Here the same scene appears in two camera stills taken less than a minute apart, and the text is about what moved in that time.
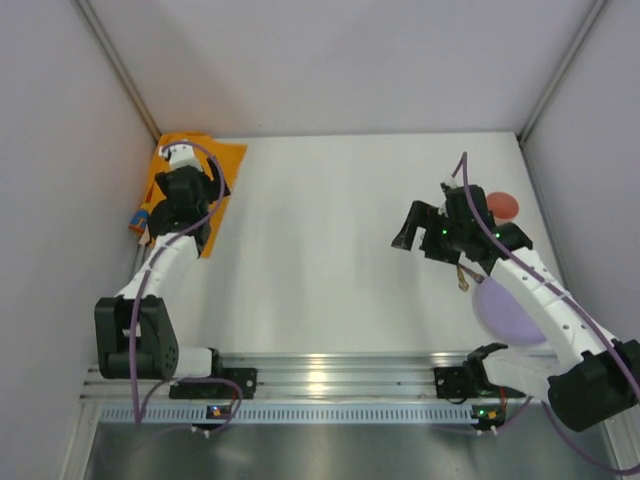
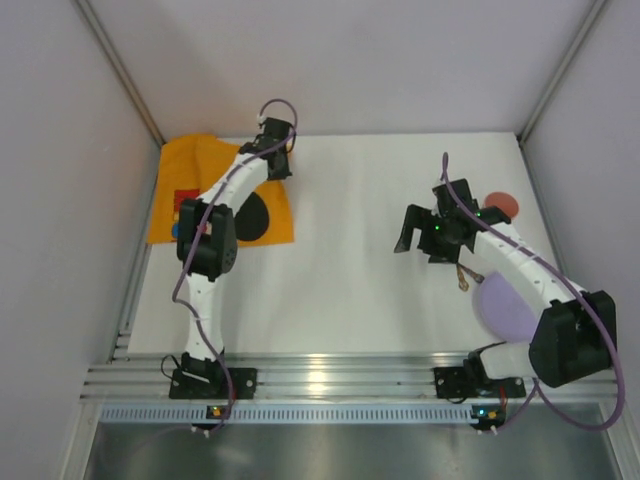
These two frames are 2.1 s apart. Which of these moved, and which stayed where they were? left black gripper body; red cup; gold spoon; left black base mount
Moved: left black gripper body
Stayed: gold spoon; left black base mount; red cup
